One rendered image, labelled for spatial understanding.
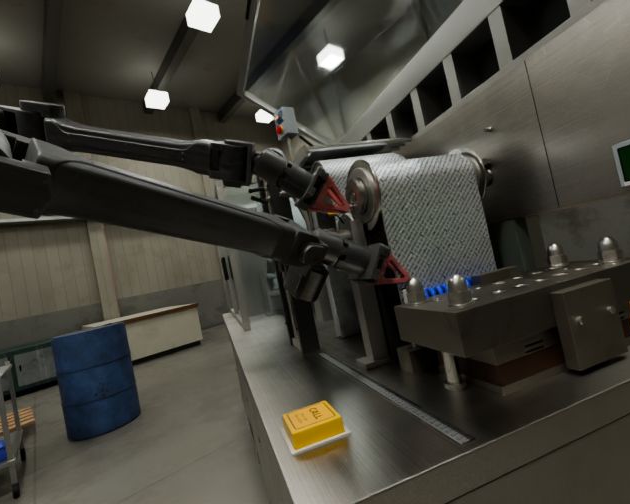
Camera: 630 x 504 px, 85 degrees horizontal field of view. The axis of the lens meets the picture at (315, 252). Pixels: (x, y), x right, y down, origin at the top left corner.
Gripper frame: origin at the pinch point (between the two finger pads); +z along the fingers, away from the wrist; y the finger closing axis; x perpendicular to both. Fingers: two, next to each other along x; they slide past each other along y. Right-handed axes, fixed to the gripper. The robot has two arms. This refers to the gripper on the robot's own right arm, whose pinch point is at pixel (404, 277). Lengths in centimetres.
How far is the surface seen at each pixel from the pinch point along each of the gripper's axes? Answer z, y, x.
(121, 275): -245, -898, -53
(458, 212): 7.9, 0.3, 16.8
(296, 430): -16.8, 13.0, -26.8
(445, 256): 7.4, 0.3, 7.0
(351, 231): -10.4, -7.5, 6.9
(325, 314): 12, -74, -9
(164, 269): -162, -938, -6
